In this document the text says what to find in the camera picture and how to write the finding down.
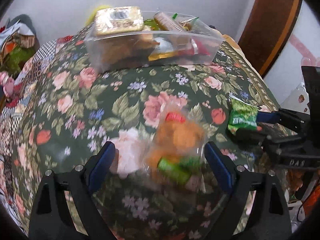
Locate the green pea snack packet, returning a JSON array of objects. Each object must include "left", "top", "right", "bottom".
[{"left": 227, "top": 95, "right": 258, "bottom": 135}]

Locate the orange fried snack bag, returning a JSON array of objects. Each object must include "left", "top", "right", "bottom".
[{"left": 144, "top": 101, "right": 208, "bottom": 192}]

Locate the red white snack packet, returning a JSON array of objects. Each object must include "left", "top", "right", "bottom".
[{"left": 177, "top": 38, "right": 210, "bottom": 56}]

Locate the clear plastic storage box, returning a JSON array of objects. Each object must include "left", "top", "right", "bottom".
[{"left": 85, "top": 6, "right": 224, "bottom": 73}]

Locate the brown wafer biscuit pack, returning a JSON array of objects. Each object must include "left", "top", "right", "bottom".
[{"left": 153, "top": 11, "right": 185, "bottom": 33}]

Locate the green jelly cup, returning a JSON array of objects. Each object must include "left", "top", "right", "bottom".
[{"left": 144, "top": 18, "right": 161, "bottom": 31}]

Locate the pale bread block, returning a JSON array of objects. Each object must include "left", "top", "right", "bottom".
[{"left": 94, "top": 6, "right": 144, "bottom": 36}]

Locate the white blue snack bag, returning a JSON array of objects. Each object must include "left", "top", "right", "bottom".
[{"left": 153, "top": 37, "right": 174, "bottom": 54}]

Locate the orange label cracker pack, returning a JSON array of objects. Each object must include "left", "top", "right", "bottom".
[{"left": 172, "top": 13, "right": 199, "bottom": 31}]

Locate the brown cake square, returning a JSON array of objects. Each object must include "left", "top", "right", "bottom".
[{"left": 99, "top": 37, "right": 158, "bottom": 66}]

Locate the white sliding wardrobe door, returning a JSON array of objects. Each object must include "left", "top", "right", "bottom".
[{"left": 264, "top": 1, "right": 319, "bottom": 103}]

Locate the green floral bedspread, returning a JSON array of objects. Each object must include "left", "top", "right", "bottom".
[{"left": 12, "top": 28, "right": 279, "bottom": 239}]

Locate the brown wooden door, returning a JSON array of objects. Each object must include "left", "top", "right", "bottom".
[{"left": 238, "top": 0, "right": 302, "bottom": 77}]

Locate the patchwork checkered quilt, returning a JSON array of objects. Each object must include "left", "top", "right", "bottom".
[{"left": 1, "top": 36, "right": 73, "bottom": 232}]

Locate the pink doll toy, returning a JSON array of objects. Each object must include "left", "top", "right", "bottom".
[{"left": 0, "top": 71, "right": 15, "bottom": 98}]

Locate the pile of clothes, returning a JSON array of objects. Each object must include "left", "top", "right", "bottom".
[{"left": 1, "top": 14, "right": 37, "bottom": 78}]

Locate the yellow foam bed guard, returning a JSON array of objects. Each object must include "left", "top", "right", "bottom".
[{"left": 85, "top": 4, "right": 112, "bottom": 26}]

